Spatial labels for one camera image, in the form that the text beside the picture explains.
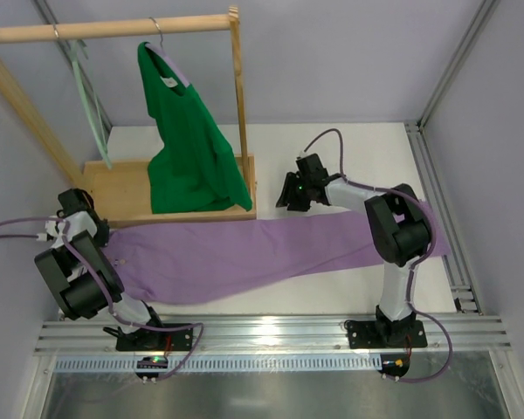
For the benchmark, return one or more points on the slotted cable duct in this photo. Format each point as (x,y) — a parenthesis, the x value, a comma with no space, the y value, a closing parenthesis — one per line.
(218,363)

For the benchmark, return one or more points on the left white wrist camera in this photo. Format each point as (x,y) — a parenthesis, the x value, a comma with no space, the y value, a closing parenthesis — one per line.
(54,230)

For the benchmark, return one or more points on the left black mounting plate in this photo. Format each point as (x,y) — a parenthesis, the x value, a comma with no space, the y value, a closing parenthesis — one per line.
(174,338)

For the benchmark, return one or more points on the mint green clothes hanger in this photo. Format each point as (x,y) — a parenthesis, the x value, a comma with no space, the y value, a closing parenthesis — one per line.
(78,56)

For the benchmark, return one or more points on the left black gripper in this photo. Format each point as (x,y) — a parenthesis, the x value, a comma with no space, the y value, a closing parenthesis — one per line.
(74,198)

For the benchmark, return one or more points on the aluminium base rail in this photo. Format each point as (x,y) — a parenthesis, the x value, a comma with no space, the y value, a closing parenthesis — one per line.
(225,334)

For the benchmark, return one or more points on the black mounting plate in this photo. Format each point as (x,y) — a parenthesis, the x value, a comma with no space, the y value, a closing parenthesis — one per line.
(375,334)
(174,338)

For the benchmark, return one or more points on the purple clothes hanger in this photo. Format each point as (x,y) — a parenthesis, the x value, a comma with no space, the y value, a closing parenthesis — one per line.
(160,52)

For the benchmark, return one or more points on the wooden clothes rack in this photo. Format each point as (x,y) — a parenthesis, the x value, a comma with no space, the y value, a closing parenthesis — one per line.
(121,192)

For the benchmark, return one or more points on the purple trousers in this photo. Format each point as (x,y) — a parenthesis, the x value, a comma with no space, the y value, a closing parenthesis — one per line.
(193,263)

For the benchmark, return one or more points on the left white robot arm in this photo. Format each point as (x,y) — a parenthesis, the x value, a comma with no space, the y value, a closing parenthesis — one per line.
(82,280)

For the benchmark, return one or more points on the green t-shirt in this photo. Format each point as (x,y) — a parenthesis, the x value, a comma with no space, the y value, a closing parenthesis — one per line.
(196,169)

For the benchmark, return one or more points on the aluminium frame post right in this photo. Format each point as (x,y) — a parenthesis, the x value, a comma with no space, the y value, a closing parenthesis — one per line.
(465,293)

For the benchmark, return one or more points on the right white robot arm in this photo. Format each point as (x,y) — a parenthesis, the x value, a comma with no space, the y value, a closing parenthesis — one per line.
(401,235)

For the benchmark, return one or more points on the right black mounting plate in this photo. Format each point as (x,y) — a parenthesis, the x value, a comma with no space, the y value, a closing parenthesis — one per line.
(375,334)

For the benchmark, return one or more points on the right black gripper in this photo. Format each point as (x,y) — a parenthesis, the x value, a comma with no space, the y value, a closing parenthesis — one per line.
(297,192)

